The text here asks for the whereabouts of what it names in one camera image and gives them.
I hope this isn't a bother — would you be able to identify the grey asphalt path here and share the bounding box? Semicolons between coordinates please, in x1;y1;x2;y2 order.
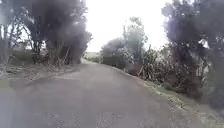
0;61;208;128

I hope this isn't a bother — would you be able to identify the row of bushes and trees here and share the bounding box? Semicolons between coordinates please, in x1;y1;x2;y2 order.
99;0;224;111

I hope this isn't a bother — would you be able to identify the stand of dark trees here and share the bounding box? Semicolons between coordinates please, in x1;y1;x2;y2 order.
0;0;93;66

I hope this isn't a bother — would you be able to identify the narrow grass verge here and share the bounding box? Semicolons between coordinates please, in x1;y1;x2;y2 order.
109;64;224;128

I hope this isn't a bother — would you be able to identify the bare earth verge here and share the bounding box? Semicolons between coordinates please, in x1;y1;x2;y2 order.
0;61;83;88

